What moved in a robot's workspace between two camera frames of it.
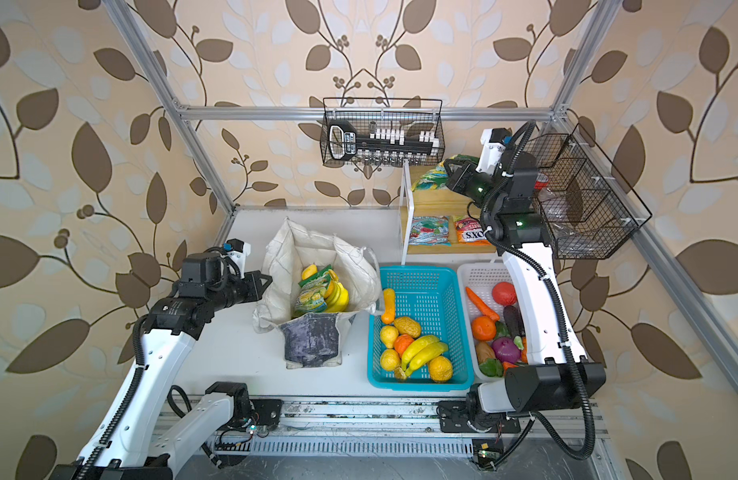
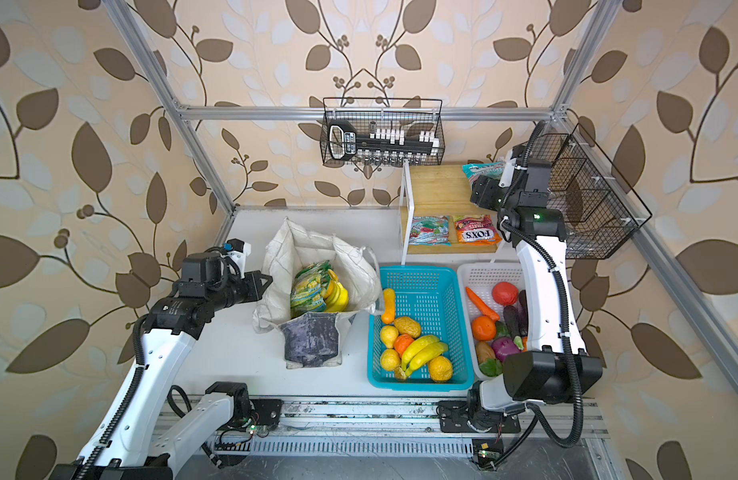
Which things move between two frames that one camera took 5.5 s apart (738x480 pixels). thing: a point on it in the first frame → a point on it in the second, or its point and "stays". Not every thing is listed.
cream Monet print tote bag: x=314 y=340 stays
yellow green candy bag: x=437 y=177 → x=307 y=291
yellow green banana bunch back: x=336 y=295 stays
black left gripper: x=255 y=289 stays
